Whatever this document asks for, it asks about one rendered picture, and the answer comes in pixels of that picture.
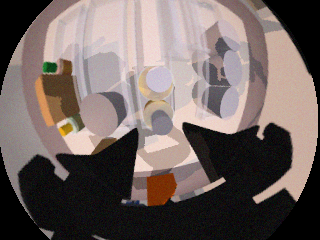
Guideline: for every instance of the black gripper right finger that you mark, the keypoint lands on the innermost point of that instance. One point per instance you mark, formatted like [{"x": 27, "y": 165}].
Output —
[{"x": 216, "y": 150}]

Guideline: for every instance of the grey cylinder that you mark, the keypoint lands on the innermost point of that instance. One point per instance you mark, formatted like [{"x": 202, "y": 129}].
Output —
[
  {"x": 221, "y": 37},
  {"x": 222, "y": 102},
  {"x": 103, "y": 112},
  {"x": 225, "y": 69}
]

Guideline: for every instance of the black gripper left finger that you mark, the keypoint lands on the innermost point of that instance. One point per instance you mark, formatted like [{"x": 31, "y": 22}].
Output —
[{"x": 112, "y": 167}]

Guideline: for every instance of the small glass jar with yellow label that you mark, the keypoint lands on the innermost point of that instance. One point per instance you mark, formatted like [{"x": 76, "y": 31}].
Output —
[
  {"x": 158, "y": 117},
  {"x": 156, "y": 82}
]

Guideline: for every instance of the glass jar with yellow lid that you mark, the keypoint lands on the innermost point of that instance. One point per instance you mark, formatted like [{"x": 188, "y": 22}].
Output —
[{"x": 72, "y": 125}]

